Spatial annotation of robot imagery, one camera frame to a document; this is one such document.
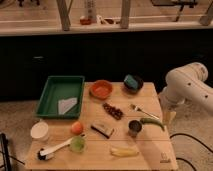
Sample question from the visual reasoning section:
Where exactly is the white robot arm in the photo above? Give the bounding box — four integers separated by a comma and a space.
159, 62, 213, 126

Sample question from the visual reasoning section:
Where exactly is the dark metal cup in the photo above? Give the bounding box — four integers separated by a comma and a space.
128, 120, 142, 137

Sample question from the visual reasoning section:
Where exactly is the green plastic cup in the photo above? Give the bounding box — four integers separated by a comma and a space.
69, 136, 85, 153

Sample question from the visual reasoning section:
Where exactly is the white folded paper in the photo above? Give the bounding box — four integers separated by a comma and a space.
58, 97, 77, 115

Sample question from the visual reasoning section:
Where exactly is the black bowl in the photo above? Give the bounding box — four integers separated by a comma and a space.
124, 74, 144, 93

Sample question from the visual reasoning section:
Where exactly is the teal sponge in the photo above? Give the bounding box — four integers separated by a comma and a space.
124, 75, 138, 89

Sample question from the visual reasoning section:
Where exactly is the yellow banana peel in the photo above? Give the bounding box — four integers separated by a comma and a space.
110, 147, 139, 157

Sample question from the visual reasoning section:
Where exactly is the orange bowl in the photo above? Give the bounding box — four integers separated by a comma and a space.
90, 80, 113, 100

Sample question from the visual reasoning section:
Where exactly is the orange tomato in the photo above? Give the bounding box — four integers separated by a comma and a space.
70, 121, 84, 135

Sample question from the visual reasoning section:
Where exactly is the green plastic tray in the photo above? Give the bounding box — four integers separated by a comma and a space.
36, 76, 85, 119

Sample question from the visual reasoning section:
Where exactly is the red white object on shelf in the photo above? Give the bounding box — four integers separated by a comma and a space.
79, 16, 92, 25

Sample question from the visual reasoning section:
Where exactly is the white dish brush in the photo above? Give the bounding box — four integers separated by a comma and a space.
37, 136, 75, 160

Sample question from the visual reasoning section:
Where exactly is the black stand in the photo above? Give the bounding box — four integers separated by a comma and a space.
0, 133, 12, 171

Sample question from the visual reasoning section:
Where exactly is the black cable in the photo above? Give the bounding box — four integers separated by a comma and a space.
169, 132, 213, 171

